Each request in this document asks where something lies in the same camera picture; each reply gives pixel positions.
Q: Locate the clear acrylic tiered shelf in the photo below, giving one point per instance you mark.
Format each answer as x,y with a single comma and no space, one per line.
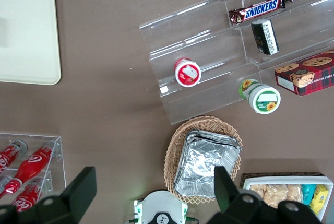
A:
208,38

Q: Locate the red lid yogurt cup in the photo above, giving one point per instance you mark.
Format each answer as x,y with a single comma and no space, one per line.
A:
188,73

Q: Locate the black tissue pack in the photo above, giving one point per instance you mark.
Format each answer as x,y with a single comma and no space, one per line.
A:
264,37

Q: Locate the red cola bottle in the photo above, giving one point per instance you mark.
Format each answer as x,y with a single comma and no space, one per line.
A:
7,156
31,162
26,198

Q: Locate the teal snack packet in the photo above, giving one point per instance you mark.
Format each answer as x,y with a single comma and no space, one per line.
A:
309,194

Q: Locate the clear wrapped granola bar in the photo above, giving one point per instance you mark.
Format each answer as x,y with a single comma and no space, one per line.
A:
276,194
258,191
295,192

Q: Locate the yellow snack packet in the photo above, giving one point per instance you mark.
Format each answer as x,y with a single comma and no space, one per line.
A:
320,199

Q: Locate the red tartan cookie box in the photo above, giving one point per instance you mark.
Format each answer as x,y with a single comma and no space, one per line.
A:
308,75

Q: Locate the dark wicker basket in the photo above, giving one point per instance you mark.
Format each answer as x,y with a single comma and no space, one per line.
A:
281,174

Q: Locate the cream plastic tray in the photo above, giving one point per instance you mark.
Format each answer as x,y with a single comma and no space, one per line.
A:
28,33

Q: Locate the green sunflower yogurt cup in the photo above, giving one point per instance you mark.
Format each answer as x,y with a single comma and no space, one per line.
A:
263,100

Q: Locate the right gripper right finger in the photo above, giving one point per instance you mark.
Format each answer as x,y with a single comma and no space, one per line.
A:
235,205

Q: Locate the foil wrapped package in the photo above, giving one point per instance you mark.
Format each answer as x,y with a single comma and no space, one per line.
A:
201,166
224,139

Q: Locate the white snack box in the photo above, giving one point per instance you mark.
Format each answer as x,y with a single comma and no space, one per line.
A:
284,180

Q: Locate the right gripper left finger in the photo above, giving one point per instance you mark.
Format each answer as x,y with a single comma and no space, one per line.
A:
70,203

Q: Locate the light wicker basket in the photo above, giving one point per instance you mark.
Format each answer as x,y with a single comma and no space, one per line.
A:
177,140

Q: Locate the clear acrylic bottle rack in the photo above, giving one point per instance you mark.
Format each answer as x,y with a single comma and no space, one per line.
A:
56,156

